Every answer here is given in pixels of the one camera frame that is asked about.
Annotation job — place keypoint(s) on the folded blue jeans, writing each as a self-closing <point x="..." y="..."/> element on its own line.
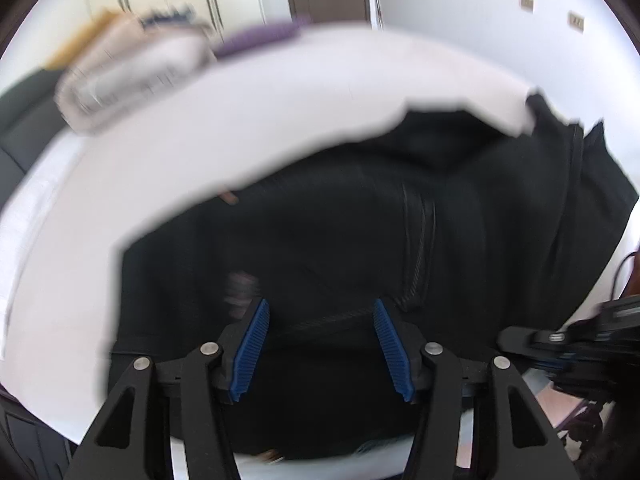
<point x="172" y="16"/>

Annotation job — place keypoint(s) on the black denim pants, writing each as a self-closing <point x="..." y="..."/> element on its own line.
<point x="466" y="230"/>

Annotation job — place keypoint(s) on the dark grey headboard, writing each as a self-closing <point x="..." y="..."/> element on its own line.
<point x="29" y="121"/>

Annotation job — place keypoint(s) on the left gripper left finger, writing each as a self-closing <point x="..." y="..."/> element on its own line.
<point x="241" y="344"/>

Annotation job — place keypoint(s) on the wall socket plate far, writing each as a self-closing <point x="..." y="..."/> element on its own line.
<point x="527" y="5"/>

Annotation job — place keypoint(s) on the wall socket plate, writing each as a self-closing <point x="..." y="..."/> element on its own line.
<point x="527" y="5"/>
<point x="576" y="21"/>

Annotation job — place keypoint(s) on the wall socket plate near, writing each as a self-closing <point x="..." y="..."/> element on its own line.
<point x="576" y="21"/>

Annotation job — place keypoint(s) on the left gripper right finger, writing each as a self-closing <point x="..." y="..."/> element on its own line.
<point x="402" y="344"/>

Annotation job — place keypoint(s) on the white bed mattress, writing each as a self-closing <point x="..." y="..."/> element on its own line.
<point x="237" y="121"/>

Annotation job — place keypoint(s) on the purple pillow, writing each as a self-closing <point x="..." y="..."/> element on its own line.
<point x="259" y="36"/>

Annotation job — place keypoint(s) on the yellow pillow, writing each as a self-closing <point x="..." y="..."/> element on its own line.
<point x="80" y="40"/>

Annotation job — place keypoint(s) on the folded grey duvet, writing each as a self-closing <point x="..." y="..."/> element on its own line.
<point x="125" y="67"/>

